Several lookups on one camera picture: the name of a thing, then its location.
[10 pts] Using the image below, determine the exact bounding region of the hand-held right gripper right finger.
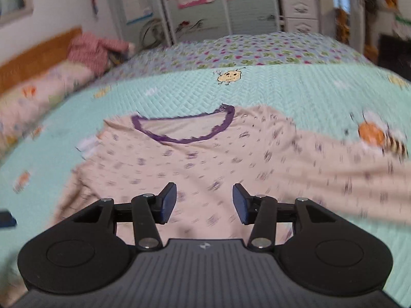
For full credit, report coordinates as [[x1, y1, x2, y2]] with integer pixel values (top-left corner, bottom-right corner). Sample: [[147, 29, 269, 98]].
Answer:
[[233, 183, 363, 251]]

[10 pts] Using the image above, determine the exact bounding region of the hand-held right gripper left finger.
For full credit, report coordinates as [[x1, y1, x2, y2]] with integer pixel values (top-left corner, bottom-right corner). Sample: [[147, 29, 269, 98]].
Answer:
[[48, 182, 178, 251]]

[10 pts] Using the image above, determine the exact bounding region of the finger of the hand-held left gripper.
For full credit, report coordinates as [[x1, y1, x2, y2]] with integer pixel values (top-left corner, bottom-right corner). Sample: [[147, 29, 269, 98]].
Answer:
[[0, 210, 17, 228]]

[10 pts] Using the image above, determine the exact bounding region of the cream printed pajama top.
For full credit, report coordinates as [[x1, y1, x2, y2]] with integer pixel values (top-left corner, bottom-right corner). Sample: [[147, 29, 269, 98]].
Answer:
[[0, 104, 411, 308]]

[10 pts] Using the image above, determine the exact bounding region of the mint quilted bee bedspread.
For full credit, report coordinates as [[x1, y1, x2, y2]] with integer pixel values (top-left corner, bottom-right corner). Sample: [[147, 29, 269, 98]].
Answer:
[[0, 62, 411, 308]]

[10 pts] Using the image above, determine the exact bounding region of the floral pillow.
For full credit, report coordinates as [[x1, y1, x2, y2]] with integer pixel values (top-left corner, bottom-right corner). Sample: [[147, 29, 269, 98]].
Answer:
[[0, 61, 97, 161]]

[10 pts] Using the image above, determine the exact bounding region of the floral bed sheet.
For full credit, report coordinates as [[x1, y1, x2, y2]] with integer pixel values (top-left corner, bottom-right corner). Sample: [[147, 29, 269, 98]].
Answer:
[[96, 32, 376, 79]]

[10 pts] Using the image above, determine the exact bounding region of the striped dark cloth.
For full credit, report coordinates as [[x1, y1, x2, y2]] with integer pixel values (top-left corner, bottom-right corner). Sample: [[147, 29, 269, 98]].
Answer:
[[107, 50, 129, 68]]

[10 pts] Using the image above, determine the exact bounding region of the wooden headboard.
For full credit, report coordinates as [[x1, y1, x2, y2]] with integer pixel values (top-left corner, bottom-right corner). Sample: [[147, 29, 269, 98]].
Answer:
[[0, 27, 82, 95]]

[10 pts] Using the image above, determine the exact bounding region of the pink knitted blanket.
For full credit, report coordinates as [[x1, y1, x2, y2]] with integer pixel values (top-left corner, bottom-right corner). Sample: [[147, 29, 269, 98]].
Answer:
[[67, 32, 135, 73]]

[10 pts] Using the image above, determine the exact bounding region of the sliding door wardrobe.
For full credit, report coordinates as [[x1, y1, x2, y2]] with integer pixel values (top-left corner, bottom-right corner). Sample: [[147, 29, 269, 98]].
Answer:
[[106, 0, 283, 45]]

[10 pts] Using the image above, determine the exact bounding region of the white shelf drawer cabinet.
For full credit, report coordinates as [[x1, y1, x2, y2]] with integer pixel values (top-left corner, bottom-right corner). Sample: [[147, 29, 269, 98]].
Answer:
[[278, 0, 320, 34]]

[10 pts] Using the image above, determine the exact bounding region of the wooden chair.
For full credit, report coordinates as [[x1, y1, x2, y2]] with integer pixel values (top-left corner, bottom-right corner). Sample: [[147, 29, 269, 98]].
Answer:
[[334, 8, 352, 44]]

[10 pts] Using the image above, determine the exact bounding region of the black box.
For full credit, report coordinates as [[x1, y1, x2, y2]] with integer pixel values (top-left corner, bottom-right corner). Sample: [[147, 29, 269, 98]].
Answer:
[[377, 34, 411, 71]]

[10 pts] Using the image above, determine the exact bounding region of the white door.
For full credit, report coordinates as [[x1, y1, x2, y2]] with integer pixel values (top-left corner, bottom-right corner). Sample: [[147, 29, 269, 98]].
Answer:
[[350, 0, 367, 53]]

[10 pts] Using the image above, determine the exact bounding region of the blue bordered wall poster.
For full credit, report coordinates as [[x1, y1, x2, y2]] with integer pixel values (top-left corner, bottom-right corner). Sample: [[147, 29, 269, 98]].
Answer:
[[117, 0, 154, 25]]

